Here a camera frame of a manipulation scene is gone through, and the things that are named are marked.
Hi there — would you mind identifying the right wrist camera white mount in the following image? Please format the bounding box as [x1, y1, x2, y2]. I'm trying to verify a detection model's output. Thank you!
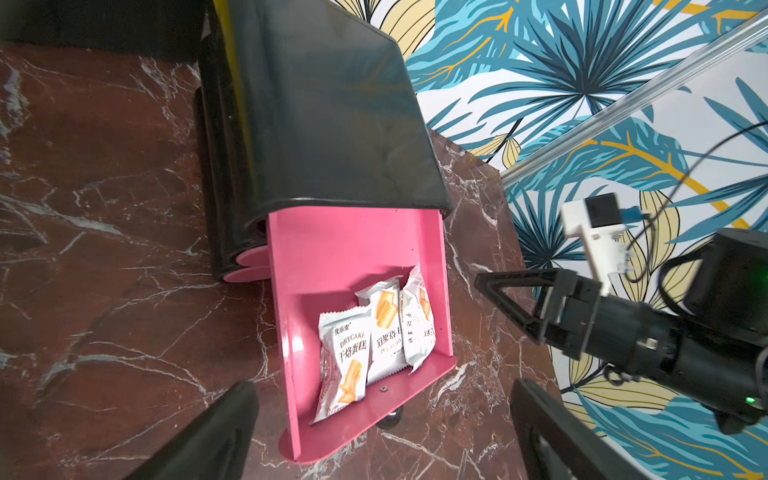
[560, 193, 645, 296]

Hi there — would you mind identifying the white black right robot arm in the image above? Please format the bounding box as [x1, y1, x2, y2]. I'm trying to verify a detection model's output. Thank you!
[475, 228, 767, 435]

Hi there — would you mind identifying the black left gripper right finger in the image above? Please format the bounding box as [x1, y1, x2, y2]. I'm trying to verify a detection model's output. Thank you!
[510, 379, 646, 480]

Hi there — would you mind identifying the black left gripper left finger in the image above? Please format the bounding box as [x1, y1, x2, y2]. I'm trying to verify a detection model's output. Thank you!
[128, 381, 259, 479]

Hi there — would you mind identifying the pink top drawer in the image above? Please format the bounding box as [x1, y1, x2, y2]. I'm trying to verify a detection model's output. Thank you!
[267, 206, 457, 464]

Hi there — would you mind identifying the black drawer cabinet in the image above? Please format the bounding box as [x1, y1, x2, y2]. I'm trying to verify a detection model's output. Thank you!
[194, 1, 451, 281]

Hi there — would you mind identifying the aluminium right corner post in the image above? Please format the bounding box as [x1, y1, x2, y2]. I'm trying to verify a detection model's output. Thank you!
[501, 10, 767, 188]

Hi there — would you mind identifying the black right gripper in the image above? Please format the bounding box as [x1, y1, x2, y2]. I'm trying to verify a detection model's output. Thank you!
[474, 269, 678, 384]

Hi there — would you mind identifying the white cookie packet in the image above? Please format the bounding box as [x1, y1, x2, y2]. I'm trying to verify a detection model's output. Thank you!
[356, 276, 408, 385]
[400, 266, 436, 372]
[313, 306, 373, 424]

